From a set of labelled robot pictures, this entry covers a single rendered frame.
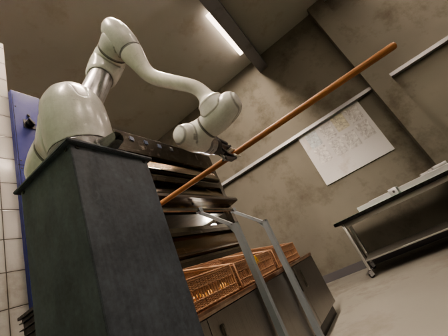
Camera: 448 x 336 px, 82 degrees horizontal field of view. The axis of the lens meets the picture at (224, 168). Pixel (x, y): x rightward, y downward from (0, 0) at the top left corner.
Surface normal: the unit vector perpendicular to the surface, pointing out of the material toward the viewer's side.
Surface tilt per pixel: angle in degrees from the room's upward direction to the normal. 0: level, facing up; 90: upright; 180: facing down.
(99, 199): 90
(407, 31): 90
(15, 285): 90
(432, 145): 90
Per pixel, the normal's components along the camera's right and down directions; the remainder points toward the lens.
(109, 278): 0.77, -0.52
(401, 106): -0.51, -0.15
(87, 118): 0.59, -0.51
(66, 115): 0.12, -0.44
